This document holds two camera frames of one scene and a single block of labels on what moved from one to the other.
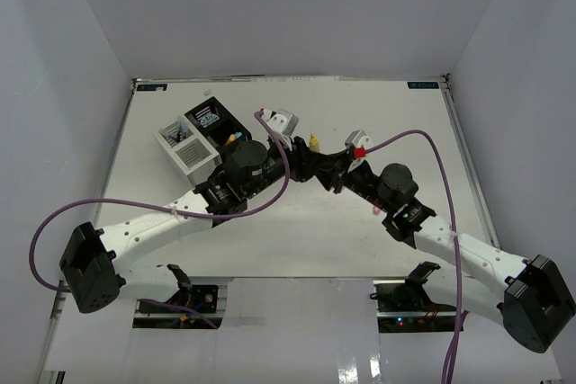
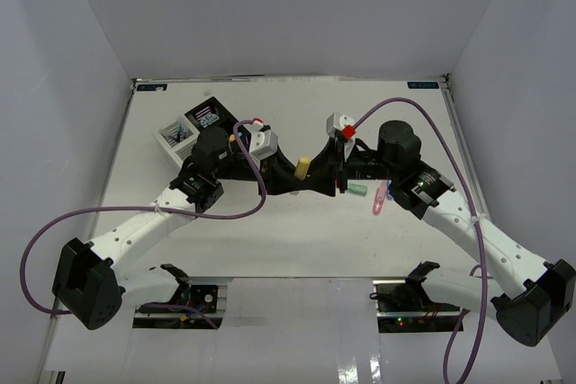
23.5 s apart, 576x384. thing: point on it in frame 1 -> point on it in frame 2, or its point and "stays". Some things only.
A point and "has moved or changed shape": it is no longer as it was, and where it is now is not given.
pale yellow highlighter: (314, 144) has moved or changed shape
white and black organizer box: (219, 125) stays
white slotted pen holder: (191, 150) stays
